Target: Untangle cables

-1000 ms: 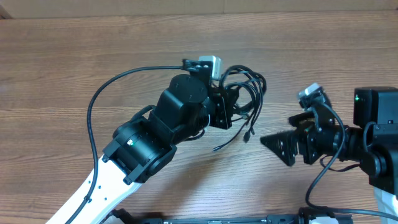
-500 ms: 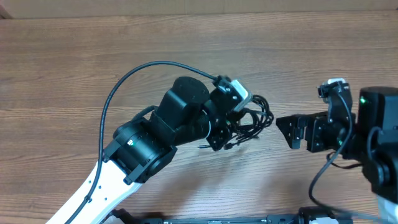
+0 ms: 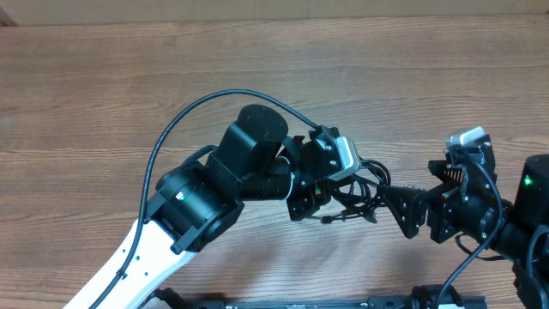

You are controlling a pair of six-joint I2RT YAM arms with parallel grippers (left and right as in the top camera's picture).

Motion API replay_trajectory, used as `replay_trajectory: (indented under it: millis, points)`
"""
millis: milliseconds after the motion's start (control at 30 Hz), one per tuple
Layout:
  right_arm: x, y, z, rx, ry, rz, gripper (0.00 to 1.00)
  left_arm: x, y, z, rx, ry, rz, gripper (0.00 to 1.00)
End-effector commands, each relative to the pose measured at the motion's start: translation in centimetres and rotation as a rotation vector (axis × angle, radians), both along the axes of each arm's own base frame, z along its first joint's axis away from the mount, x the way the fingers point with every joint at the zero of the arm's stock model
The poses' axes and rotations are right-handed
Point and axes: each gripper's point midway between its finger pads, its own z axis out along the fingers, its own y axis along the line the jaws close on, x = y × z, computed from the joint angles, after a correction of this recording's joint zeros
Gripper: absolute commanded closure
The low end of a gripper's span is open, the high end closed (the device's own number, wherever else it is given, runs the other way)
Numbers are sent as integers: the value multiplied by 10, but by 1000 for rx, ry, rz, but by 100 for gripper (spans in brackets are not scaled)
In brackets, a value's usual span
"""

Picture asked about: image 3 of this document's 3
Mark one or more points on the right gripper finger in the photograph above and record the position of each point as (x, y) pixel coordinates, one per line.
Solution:
(442, 170)
(406, 205)

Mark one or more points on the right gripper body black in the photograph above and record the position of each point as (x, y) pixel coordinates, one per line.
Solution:
(478, 220)

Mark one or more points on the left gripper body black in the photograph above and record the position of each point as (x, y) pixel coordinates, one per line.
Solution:
(301, 201)

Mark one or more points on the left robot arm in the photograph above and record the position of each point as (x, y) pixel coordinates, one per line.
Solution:
(197, 202)

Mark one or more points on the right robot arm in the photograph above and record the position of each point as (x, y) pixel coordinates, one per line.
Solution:
(520, 228)

